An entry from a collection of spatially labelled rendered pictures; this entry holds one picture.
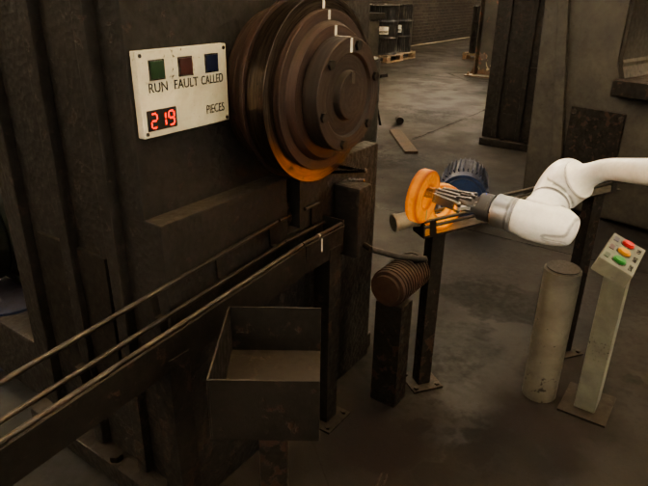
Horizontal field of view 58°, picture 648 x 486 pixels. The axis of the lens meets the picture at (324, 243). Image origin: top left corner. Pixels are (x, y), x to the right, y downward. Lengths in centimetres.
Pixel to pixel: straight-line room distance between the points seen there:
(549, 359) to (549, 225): 79
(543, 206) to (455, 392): 96
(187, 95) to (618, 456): 171
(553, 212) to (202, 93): 89
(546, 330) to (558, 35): 239
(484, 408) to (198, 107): 144
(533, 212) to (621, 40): 254
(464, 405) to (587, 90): 243
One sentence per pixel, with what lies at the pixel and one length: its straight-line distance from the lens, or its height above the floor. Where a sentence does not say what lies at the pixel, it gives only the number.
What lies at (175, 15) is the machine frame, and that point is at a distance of 140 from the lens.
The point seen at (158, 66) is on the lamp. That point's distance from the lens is 133.
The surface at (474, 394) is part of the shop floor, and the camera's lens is 229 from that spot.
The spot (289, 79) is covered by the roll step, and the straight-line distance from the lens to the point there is 142.
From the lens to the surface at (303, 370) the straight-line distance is 130.
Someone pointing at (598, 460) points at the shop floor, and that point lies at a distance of 217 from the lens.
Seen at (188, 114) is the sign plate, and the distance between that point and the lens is 141.
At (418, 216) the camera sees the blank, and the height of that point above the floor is 78.
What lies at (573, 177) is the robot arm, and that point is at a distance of 162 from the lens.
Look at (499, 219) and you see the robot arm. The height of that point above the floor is 83.
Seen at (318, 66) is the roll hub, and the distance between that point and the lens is 142.
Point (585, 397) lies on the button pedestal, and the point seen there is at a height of 6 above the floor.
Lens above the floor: 137
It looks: 24 degrees down
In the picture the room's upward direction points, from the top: 1 degrees clockwise
